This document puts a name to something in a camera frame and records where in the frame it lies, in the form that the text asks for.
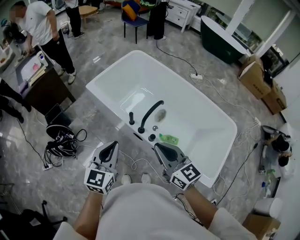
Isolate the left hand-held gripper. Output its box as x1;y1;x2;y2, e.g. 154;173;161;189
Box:
84;140;119;195

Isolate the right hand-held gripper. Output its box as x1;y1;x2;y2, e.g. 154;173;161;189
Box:
153;142;203;191

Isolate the white bathtub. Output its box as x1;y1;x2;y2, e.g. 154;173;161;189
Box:
85;50;238;188

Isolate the person's right forearm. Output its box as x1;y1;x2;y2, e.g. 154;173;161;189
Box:
182;187;218;230

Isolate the person's left forearm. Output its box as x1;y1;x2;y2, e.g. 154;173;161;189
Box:
74;191;106;240

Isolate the dark green bathtub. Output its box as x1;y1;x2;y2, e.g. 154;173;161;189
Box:
200;15;251;65

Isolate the green plastic bottle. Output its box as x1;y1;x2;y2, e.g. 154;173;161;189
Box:
158;133;180;145

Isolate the black curved faucet spout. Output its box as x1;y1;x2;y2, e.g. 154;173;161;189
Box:
137;100;165;134

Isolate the person's white shirt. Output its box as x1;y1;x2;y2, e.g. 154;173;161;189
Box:
52;182;258;240

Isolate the dark brown wooden desk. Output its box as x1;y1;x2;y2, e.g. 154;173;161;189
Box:
13;44;77;116

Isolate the black office chair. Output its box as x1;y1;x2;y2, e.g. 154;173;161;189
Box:
0;200;68;240

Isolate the large cardboard box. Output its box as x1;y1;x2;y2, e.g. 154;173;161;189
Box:
237;56;274;100

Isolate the white waste bin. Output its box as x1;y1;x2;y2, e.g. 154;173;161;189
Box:
254;197;284;218

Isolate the white bottle with blue label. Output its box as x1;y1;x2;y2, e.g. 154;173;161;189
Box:
36;50;47;67

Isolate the small cardboard box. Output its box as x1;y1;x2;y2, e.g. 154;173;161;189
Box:
242;212;281;240

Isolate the cardboard box with yellow label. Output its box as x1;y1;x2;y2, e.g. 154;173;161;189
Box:
261;81;288;116

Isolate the dark blue chair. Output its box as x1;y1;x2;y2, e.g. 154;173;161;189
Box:
121;0;150;45

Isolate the white drawer cabinet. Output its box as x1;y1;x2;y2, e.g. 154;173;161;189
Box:
165;0;202;33

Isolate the light wooden stool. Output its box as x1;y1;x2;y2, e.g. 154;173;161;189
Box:
78;5;98;24

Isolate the yellow cushion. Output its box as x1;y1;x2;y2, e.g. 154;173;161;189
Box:
121;3;138;21

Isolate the white pillar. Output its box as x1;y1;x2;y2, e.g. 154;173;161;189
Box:
225;0;252;36

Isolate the black backpack with cables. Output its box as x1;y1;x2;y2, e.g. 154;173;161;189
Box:
44;123;88;167

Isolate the long black floor cable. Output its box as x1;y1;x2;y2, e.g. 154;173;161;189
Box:
173;140;260;204

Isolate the white cable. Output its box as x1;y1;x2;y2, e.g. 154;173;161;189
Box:
189;67;258;122

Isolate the black power cable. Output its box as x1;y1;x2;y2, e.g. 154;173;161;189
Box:
155;38;199;75

